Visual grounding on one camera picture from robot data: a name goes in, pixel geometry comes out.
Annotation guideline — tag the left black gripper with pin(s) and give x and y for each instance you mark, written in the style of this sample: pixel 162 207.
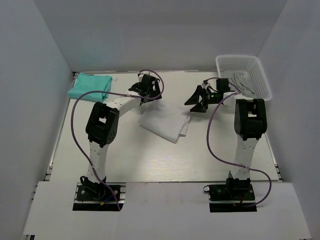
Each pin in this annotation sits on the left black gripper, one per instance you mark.
pixel 156 92

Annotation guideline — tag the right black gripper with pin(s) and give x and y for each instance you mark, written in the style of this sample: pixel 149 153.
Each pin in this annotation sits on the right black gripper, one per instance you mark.
pixel 201 107

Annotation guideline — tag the white t shirt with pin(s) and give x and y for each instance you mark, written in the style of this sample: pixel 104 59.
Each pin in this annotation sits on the white t shirt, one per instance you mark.
pixel 166 120

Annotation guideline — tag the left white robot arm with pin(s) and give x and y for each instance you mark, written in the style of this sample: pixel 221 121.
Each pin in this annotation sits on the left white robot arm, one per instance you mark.
pixel 102 125

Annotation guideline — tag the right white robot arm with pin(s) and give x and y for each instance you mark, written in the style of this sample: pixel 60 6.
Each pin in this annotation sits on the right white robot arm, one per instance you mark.
pixel 250 123

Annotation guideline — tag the grey t shirt in basket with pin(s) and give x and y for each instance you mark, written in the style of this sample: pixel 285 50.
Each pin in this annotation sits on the grey t shirt in basket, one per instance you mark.
pixel 241 83

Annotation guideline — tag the white plastic basket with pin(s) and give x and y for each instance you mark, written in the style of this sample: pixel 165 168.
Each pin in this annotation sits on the white plastic basket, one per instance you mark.
pixel 246 74

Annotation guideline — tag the folded teal t shirt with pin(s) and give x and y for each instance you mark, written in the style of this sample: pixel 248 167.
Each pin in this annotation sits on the folded teal t shirt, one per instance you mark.
pixel 86 83

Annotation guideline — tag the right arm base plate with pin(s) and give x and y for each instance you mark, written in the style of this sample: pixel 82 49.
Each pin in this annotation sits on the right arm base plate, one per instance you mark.
pixel 225 200

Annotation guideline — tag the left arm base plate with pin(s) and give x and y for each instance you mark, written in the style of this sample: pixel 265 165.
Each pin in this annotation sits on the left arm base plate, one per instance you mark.
pixel 86 200

